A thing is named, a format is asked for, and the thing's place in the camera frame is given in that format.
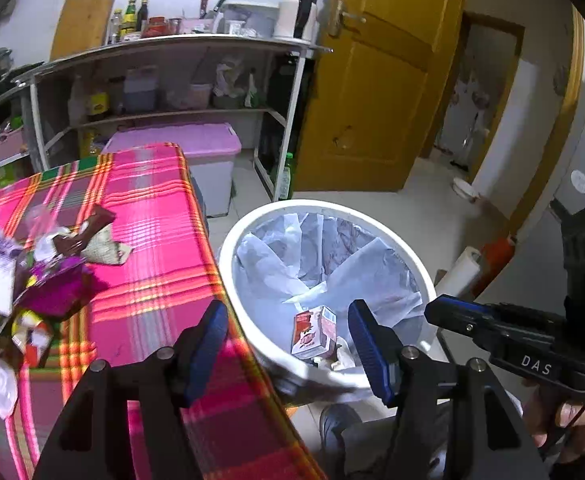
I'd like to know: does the red white drink carton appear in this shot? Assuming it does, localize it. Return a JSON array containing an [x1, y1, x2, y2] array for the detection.
[[290, 306, 337, 361]]

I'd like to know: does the purple snack wrapper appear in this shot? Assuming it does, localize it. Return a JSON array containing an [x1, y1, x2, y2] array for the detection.
[[15, 256, 95, 320]]

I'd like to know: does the clear plastic cup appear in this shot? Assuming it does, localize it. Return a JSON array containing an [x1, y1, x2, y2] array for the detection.
[[0, 359, 18, 419]]

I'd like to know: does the white trash bag liner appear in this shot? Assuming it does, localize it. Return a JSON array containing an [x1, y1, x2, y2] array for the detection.
[[234, 212, 424, 351]]

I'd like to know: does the white round trash bin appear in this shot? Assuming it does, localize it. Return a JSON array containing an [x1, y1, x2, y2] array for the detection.
[[218, 200, 436, 403]]

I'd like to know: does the person's right hand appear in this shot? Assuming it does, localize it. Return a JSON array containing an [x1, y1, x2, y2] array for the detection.
[[523, 388, 585, 464]]

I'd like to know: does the pink plaid tablecloth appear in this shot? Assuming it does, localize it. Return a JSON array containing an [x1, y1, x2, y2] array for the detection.
[[0, 144, 322, 479]]

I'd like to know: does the newsprint paper cone wrapper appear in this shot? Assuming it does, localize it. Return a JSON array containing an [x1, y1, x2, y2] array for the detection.
[[81, 226, 133, 266]]

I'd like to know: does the brown chocolate wrapper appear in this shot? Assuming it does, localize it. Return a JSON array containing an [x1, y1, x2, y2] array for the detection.
[[53, 204, 116, 257]]

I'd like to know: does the yellow crumpled wrapper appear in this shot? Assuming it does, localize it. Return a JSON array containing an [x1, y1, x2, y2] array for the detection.
[[10, 310, 53, 367]]

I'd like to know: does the green glass bottle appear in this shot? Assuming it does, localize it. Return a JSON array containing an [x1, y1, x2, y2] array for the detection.
[[277, 153, 294, 200]]

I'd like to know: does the pink lid storage box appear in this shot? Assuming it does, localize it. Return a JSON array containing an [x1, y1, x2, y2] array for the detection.
[[104, 122, 242, 218]]

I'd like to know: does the white metal shelf unit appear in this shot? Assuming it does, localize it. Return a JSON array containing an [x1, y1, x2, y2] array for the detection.
[[15, 34, 332, 198]]

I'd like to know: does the grey blue plastic container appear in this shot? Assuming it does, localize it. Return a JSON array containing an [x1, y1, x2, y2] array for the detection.
[[123, 65, 159, 113]]

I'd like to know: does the pink plastic basket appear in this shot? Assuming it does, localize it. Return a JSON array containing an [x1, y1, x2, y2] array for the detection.
[[0, 127, 28, 161]]

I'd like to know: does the yellow wooden door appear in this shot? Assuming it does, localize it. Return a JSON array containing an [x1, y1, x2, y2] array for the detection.
[[294, 0, 465, 192]]

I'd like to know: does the red jar on counter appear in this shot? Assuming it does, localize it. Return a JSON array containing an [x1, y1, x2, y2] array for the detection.
[[143, 16, 169, 38]]

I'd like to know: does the dark soy sauce bottle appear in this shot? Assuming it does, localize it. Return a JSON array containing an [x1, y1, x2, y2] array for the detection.
[[136, 0, 149, 32]]

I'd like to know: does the green oil bottle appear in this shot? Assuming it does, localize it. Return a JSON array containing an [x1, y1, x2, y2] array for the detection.
[[120, 0, 136, 37]]

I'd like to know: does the wooden cutting board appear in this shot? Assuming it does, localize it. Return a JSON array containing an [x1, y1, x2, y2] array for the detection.
[[50, 0, 114, 61]]

